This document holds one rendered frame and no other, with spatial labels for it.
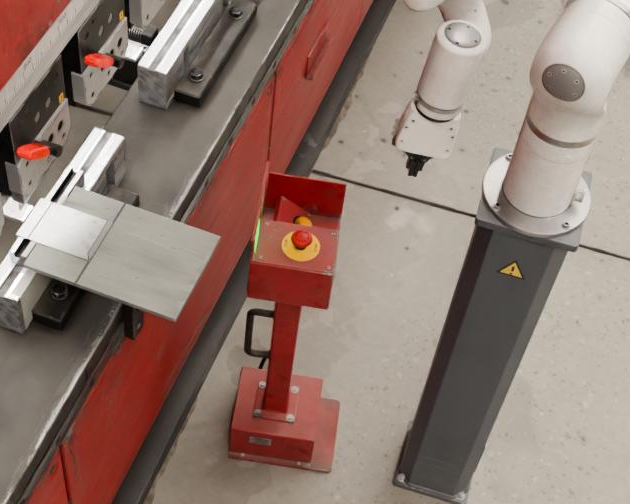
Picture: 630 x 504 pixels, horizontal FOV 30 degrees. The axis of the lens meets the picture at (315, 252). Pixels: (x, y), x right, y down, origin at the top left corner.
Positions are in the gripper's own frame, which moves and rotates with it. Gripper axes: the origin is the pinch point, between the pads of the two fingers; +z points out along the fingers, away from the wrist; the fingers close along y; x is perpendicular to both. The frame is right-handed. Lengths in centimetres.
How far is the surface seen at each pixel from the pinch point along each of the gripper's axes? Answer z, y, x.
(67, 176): 0, -59, -20
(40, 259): 0, -59, -38
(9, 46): -45, -62, -38
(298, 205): 23.6, -18.3, 4.6
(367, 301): 94, 8, 37
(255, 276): 23.3, -24.1, -15.0
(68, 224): -1, -56, -30
